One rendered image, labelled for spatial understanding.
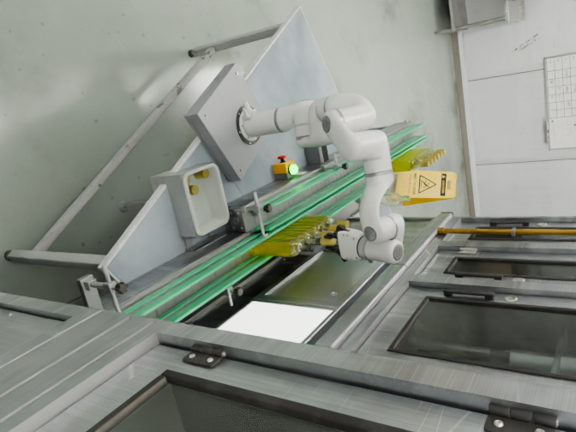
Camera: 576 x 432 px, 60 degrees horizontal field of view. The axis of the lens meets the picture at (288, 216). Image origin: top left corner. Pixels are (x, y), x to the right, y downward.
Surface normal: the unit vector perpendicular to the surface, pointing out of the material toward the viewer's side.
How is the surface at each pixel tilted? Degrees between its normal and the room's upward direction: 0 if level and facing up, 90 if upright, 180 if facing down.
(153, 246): 0
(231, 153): 2
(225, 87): 2
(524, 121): 90
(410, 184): 77
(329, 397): 90
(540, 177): 90
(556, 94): 90
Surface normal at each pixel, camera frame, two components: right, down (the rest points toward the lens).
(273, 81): 0.82, 0.00
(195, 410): -0.19, -0.95
